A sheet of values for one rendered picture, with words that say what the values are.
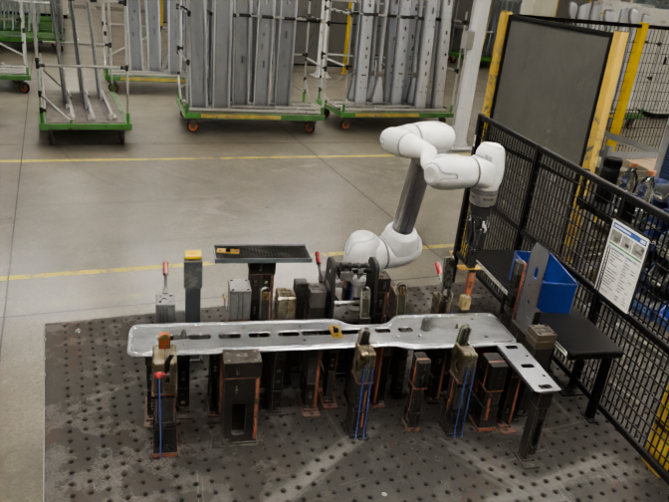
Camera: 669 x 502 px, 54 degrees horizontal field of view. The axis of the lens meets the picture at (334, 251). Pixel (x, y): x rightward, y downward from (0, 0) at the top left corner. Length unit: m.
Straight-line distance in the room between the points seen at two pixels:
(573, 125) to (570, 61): 0.41
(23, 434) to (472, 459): 2.17
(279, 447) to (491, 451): 0.74
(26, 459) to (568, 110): 3.72
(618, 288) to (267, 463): 1.39
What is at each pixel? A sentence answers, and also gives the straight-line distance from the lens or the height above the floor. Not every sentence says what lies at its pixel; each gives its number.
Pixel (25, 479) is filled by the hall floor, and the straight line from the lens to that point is 3.34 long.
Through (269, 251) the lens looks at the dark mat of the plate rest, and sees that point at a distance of 2.55.
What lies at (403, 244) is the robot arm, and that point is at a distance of 3.03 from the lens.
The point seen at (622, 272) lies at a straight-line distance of 2.58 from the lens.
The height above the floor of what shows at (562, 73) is 1.68.
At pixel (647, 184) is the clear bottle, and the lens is 2.62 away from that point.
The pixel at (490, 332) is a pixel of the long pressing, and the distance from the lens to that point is 2.53.
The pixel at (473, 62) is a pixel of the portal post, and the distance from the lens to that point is 9.24.
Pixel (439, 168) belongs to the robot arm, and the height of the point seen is 1.64.
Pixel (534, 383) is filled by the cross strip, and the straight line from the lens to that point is 2.30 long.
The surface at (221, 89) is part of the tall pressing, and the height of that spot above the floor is 0.55.
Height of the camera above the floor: 2.20
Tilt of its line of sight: 24 degrees down
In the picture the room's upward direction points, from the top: 6 degrees clockwise
